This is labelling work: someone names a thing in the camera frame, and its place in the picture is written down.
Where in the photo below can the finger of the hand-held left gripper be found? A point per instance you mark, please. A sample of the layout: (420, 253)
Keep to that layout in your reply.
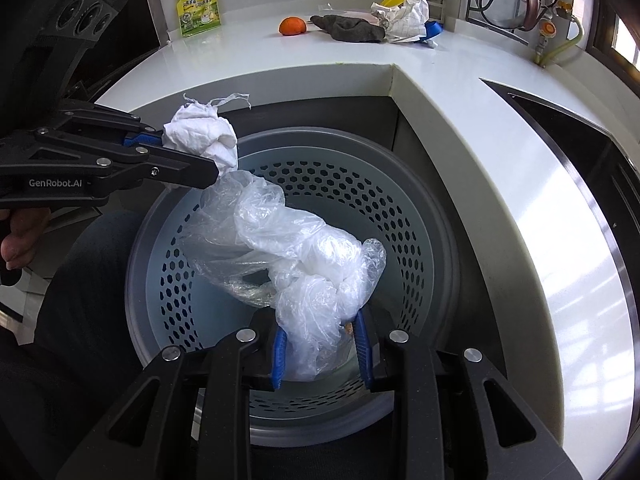
(190, 170)
(145, 140)

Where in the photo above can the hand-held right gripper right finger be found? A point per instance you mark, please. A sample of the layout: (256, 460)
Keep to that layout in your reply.
(361, 355)

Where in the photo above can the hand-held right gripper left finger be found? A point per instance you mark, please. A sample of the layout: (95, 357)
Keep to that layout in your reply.
(277, 360)

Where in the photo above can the white tissue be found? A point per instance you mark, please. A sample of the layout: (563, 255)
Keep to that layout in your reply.
(200, 132)

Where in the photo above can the clear plastic bag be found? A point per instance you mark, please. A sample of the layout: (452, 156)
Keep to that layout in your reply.
(280, 225)

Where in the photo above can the grey perforated waste bin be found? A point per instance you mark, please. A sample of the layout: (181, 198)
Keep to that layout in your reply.
(350, 190)

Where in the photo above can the orange tangerine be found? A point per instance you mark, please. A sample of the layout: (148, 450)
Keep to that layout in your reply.
(292, 26)

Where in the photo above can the dark grey cloth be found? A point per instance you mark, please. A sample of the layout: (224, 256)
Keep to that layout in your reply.
(350, 28)

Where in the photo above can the white paper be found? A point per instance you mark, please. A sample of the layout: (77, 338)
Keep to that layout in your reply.
(407, 17)

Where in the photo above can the blue plastic strip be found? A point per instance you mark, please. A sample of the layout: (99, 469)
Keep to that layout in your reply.
(432, 28)

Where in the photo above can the person's left hand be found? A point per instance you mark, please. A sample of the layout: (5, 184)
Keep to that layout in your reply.
(20, 240)

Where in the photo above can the yellow spout pouch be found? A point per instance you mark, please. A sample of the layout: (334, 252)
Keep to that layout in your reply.
(199, 15)

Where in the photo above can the person's dark trouser leg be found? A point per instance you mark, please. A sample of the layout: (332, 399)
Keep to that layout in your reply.
(85, 290)

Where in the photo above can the black kitchen sink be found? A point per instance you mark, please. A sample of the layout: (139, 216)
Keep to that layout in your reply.
(590, 160)

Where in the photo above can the glass pot lid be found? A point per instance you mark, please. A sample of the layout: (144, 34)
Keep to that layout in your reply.
(505, 5)

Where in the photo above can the gas valve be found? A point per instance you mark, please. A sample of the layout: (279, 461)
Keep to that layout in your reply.
(549, 27)

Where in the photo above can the window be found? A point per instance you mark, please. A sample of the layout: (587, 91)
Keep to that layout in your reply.
(625, 42)

